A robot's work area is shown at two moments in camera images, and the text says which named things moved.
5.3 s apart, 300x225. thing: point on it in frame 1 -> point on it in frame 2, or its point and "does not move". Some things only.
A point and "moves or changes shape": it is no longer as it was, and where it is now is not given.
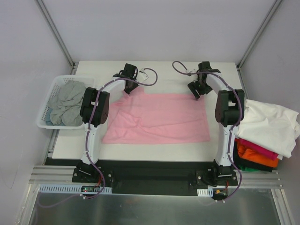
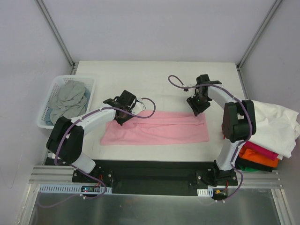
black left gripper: [130, 85] -> [122, 116]
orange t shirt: [246, 153] does not move
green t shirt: [245, 168] does not move
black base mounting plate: [151, 177] does not move
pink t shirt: [140, 117] moves or changes shape
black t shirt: [239, 161] does not move
